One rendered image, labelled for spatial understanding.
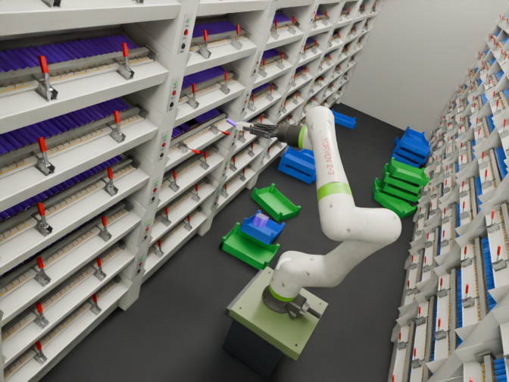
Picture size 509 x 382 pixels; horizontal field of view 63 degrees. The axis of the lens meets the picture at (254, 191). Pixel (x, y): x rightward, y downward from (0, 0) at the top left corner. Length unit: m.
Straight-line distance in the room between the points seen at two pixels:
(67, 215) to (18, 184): 0.26
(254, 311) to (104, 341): 0.65
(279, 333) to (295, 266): 0.28
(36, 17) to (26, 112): 0.19
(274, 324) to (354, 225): 0.61
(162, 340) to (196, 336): 0.16
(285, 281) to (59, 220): 0.86
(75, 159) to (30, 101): 0.24
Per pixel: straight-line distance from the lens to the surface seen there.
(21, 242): 1.24
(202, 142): 1.85
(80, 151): 1.23
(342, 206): 1.35
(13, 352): 1.52
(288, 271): 1.64
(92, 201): 1.38
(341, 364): 2.22
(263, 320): 1.75
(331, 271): 1.68
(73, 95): 1.08
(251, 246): 2.55
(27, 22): 0.94
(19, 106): 1.00
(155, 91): 1.42
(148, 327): 2.02
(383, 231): 1.41
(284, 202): 3.03
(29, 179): 1.12
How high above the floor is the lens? 1.61
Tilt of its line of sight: 32 degrees down
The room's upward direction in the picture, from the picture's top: 20 degrees clockwise
